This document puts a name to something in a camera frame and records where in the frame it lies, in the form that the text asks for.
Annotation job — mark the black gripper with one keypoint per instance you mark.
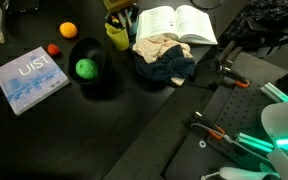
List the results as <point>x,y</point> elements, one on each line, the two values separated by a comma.
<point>117,5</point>

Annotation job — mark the olive yellow plastic cup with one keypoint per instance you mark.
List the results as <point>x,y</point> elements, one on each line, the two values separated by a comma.
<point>119,37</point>

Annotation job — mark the blue plastic cup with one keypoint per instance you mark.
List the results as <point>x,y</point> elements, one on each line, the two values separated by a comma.
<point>133,28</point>

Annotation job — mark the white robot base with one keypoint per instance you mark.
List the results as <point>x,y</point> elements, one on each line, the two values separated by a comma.
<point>274,119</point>

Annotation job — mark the black bowl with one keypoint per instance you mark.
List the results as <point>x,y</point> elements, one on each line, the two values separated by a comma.
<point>90,48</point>

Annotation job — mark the beige and navy cloth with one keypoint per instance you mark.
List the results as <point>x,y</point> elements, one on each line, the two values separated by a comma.
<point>159,58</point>

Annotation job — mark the orange fruit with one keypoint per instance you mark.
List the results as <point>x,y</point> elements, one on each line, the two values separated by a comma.
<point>68,30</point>

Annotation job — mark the green ball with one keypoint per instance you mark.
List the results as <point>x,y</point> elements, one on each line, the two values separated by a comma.
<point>87,69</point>

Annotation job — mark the open white book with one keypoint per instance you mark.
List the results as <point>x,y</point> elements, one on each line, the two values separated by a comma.
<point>185,24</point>

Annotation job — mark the small red toy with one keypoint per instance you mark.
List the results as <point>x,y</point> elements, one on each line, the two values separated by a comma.
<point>53,49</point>

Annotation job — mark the upper black orange clamp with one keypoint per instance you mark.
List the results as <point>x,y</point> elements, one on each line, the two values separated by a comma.
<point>225,61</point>

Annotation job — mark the black orange clamp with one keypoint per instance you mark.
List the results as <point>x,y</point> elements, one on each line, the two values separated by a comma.
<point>225,61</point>
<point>200,120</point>

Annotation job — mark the UIST proceedings book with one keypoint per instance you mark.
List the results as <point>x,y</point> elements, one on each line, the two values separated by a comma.
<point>30,78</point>

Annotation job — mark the lower black orange clamp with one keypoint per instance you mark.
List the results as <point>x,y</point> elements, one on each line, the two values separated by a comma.
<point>200,120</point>

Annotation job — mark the black office chair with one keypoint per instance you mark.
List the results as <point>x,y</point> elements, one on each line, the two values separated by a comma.
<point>261,27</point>

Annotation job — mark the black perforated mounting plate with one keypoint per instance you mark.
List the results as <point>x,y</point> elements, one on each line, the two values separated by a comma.
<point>238,110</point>

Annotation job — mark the aluminium rail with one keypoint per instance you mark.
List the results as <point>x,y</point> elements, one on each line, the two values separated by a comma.
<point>274,93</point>

